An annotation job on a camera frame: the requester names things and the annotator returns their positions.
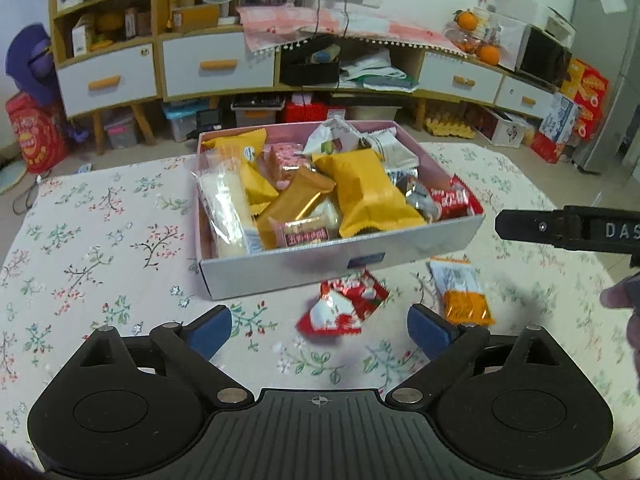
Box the clear bag of oranges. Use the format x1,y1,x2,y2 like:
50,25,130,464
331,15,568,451
445,27,481,56

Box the purple plush toy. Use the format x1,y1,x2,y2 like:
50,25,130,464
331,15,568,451
5,22,63,111

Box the white microwave black door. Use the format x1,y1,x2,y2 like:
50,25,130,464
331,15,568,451
500,15,573,88

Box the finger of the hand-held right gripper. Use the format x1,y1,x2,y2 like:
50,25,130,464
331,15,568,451
495,208,564,247

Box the white drawer orange handle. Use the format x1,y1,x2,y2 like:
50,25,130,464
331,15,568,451
417,51,503,101
56,44,160,118
497,76,557,120
161,32,277,100

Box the small black appliance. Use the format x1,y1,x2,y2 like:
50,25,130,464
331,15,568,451
196,109,223,133

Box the orange white snack packet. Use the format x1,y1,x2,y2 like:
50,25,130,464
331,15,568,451
429,256,496,328

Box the large yellow snack packet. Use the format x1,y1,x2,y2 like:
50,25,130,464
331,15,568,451
312,149,428,239

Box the red box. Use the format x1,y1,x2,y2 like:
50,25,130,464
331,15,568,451
282,102,331,123

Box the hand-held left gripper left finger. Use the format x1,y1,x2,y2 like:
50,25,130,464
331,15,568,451
75,304,253,410

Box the small brown boxes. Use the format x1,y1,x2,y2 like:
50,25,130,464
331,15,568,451
124,7,152,38

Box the brown cookie packet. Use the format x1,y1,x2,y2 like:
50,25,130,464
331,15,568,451
270,217,333,250

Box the silver blue candy wrapper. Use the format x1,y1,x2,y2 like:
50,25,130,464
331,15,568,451
387,167,441,223

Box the pile of white bags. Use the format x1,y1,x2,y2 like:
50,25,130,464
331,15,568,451
340,47,418,92

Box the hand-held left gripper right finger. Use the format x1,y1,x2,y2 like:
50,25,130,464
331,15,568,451
390,303,567,409

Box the long orange snack packet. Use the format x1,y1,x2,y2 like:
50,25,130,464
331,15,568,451
256,166,337,251

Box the white appliance box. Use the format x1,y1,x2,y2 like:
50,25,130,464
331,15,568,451
492,0,577,43

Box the silver fridge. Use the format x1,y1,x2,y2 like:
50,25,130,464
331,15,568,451
570,0,640,176

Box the yellow orange toy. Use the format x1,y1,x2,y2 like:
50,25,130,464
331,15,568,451
95,10,123,43

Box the pink cardboard box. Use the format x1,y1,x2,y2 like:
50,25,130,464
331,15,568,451
195,120,487,301

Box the wooden cabinet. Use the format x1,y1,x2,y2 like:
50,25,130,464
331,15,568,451
47,0,558,156

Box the pink checked cloth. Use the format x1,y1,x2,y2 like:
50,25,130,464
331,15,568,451
236,4,466,56

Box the small white box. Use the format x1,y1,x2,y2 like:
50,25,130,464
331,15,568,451
71,25,91,57

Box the white grey snack packet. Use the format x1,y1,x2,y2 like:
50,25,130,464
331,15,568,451
367,127,420,171

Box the pink snack packet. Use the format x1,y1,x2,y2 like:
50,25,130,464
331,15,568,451
257,142,316,191

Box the red white snack packet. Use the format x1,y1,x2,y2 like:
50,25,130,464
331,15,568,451
296,269,392,336

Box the yellow egg tray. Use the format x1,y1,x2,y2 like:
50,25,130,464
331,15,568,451
424,115,476,140

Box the white printed box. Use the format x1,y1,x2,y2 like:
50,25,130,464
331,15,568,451
492,110,536,148

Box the red bag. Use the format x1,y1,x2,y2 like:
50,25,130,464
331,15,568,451
5,92,68,175

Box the blue white carton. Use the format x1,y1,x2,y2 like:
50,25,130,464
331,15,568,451
537,92,581,143

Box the clear plastic storage box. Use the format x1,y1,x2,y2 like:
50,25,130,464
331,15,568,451
102,110,138,150
162,102,208,143

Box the person's right hand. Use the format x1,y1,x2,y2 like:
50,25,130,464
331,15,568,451
599,272,640,356

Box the red orange carton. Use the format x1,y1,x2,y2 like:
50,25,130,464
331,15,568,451
560,57,611,138

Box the white plastic tub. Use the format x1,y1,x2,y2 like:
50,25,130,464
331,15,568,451
345,105,401,122

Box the long white snack packet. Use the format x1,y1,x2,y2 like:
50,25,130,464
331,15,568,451
192,151,265,260

